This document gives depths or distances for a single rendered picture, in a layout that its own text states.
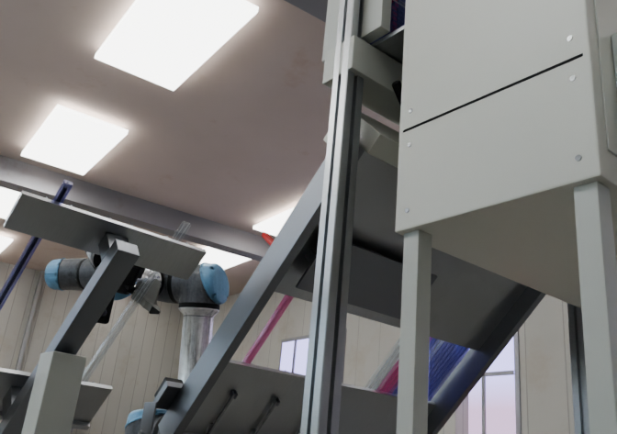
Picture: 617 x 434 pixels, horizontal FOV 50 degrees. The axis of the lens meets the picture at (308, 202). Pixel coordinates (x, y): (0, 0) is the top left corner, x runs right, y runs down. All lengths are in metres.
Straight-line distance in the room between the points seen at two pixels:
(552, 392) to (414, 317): 5.22
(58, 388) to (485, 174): 0.76
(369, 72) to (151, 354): 10.89
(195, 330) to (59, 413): 0.75
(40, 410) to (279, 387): 0.51
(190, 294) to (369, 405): 0.59
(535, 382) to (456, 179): 5.35
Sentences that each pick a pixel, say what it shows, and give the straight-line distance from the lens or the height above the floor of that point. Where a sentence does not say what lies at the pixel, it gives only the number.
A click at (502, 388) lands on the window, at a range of 6.42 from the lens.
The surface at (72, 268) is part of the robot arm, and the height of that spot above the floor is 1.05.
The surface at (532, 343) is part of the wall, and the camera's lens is 6.30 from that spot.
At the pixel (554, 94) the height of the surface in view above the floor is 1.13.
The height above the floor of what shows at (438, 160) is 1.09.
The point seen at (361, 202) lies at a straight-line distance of 1.24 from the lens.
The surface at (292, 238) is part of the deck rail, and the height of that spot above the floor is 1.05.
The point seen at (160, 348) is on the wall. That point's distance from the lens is 11.96.
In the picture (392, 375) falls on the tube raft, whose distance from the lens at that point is 1.61.
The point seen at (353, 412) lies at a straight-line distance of 1.62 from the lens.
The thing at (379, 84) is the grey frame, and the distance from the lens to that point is 1.20.
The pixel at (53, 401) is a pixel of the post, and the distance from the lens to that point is 1.19.
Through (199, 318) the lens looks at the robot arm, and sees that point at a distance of 1.88.
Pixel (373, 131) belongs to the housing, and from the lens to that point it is 1.14.
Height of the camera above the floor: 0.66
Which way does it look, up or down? 22 degrees up
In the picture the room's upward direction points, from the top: 6 degrees clockwise
